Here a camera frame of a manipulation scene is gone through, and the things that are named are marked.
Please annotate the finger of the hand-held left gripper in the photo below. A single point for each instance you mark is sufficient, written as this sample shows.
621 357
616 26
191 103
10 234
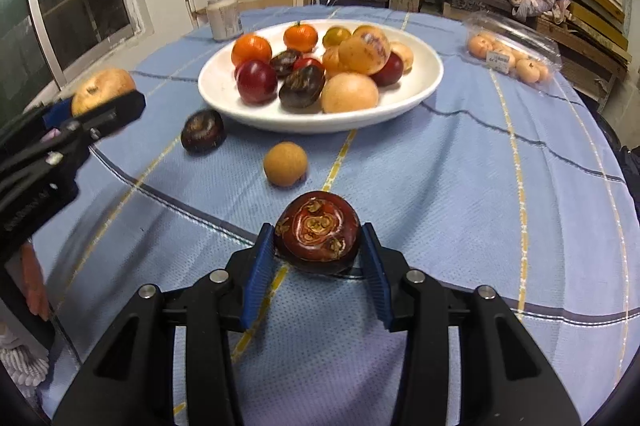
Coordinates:
56 113
115 110

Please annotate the person's left hand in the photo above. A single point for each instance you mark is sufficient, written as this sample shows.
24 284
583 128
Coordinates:
37 286

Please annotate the striped pepino melon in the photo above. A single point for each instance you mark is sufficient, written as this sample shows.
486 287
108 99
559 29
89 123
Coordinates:
330 61

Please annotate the white oval plate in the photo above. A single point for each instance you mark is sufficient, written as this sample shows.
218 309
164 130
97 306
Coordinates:
400 105

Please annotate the yellow-orange tomato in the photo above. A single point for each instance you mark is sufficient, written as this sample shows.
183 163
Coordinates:
336 36

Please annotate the blue checked tablecloth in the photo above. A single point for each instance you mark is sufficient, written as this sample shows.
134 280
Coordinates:
450 181

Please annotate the clear plastic clamshell box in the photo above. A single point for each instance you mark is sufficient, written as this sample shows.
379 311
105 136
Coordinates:
520 35

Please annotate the pale yellow round fruit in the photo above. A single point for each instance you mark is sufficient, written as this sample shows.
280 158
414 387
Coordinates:
100 88
364 48
404 55

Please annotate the small tan round fruit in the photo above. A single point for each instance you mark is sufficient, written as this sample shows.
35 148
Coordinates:
285 164

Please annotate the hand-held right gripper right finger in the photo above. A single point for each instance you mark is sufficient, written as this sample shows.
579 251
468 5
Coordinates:
376 276

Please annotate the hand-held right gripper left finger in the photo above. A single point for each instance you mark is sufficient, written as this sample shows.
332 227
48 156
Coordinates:
257 276

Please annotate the small boxed orange fruit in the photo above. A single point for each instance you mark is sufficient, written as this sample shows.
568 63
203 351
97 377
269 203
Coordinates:
481 45
504 52
529 69

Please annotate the pale orange round fruit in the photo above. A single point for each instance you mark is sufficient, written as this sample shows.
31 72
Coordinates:
349 93

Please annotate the white jar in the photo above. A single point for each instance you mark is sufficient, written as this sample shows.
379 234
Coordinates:
223 18

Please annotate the white fluffy cloth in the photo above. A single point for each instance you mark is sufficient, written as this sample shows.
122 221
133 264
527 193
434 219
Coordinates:
20 363

